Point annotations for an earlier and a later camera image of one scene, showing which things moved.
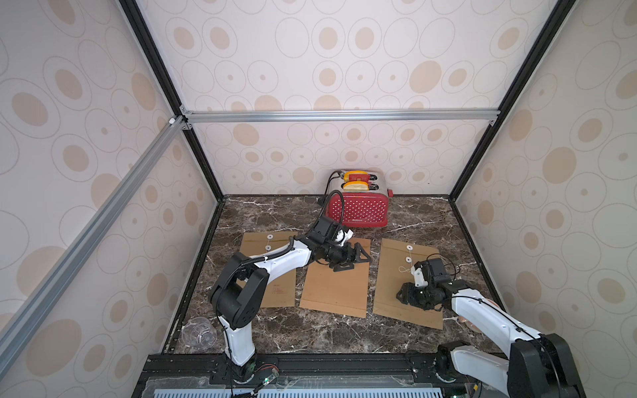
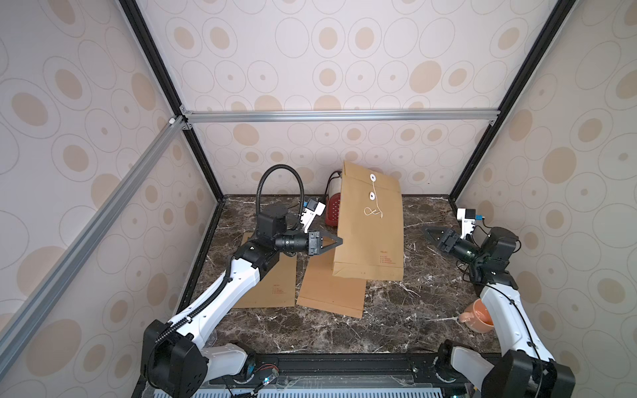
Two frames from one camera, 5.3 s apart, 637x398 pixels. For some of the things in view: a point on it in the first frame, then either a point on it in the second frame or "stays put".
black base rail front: [318, 371] stays put
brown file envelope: [342, 292] stays put
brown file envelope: [396, 261] -> [371, 246]
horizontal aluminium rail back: [338, 115] stays put
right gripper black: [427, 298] -> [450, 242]
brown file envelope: [280, 289] stays put
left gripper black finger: [357, 250] -> [330, 246]
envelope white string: [408, 260] -> [369, 211]
